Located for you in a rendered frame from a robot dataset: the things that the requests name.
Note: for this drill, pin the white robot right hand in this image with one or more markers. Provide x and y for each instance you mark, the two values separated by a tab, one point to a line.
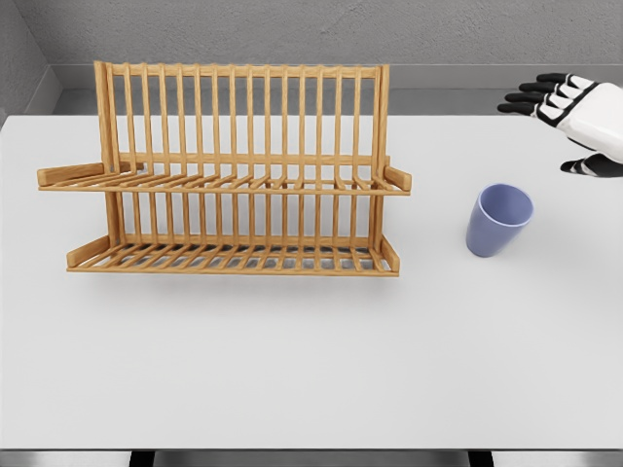
596	124

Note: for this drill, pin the blue-purple plastic cup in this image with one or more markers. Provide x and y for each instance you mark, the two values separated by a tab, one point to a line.
494	228

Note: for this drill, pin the wooden two-tier dish rack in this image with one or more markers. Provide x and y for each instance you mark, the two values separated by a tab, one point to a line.
233	170

